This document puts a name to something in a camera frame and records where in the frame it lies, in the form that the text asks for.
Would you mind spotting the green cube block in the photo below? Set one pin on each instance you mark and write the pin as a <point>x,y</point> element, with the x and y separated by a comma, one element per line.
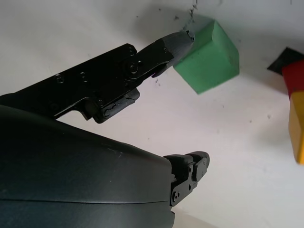
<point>209,66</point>

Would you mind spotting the yellow cube block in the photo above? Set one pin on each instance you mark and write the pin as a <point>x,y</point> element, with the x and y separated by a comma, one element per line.
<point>298,128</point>

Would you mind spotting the red cube block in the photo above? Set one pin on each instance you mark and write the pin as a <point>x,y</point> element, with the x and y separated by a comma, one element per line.
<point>294,78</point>

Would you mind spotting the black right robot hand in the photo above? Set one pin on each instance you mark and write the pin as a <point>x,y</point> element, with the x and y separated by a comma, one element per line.
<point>71,171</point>

